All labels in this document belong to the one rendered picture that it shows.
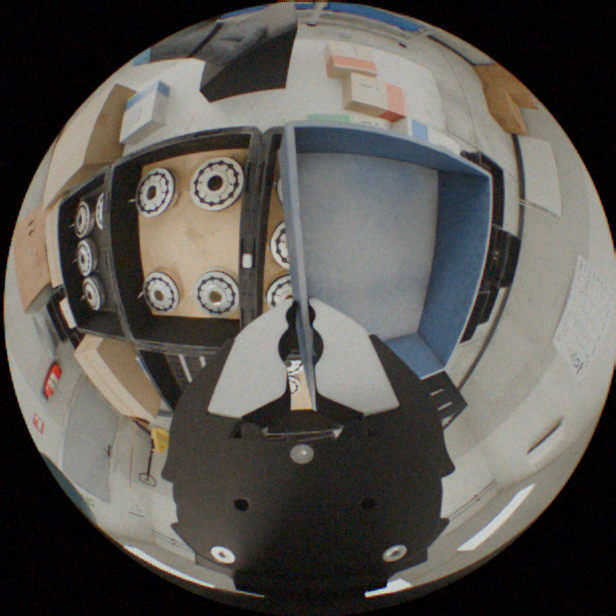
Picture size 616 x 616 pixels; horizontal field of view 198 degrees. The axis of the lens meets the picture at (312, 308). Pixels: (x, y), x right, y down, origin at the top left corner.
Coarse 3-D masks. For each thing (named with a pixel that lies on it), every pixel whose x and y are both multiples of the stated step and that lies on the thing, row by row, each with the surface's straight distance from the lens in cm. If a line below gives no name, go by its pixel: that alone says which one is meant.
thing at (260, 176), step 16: (272, 128) 31; (256, 176) 30; (256, 192) 30; (256, 208) 30; (256, 224) 30; (256, 240) 30; (256, 256) 31; (256, 272) 32; (256, 288) 33; (256, 304) 35
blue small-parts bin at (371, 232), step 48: (288, 144) 9; (336, 144) 14; (384, 144) 13; (432, 144) 13; (288, 192) 10; (336, 192) 16; (384, 192) 18; (432, 192) 21; (480, 192) 18; (288, 240) 13; (336, 240) 17; (384, 240) 18; (432, 240) 22; (480, 240) 18; (336, 288) 18; (384, 288) 20; (432, 288) 23; (384, 336) 24; (432, 336) 24
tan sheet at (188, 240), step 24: (144, 168) 51; (192, 168) 44; (144, 216) 49; (168, 216) 46; (192, 216) 43; (216, 216) 41; (144, 240) 50; (168, 240) 46; (192, 240) 44; (216, 240) 42; (144, 264) 52; (168, 264) 48; (192, 264) 45; (216, 264) 43; (192, 288) 47; (192, 312) 51
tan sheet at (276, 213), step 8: (272, 192) 39; (272, 200) 39; (272, 208) 40; (280, 208) 40; (272, 216) 40; (280, 216) 40; (272, 224) 40; (272, 256) 41; (272, 264) 42; (264, 272) 42; (272, 272) 42; (264, 280) 43; (264, 288) 44; (288, 296) 45; (264, 304) 46; (264, 312) 47
